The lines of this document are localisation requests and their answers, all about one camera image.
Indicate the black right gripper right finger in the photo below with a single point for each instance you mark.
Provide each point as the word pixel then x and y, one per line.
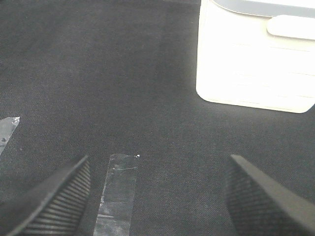
pixel 260 206

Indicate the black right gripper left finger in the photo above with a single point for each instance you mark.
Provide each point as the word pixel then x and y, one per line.
pixel 52 208

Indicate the clear tape strip left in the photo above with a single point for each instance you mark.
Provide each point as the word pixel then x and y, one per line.
pixel 7 127

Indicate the cream plastic storage bin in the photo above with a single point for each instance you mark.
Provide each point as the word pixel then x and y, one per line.
pixel 257 53

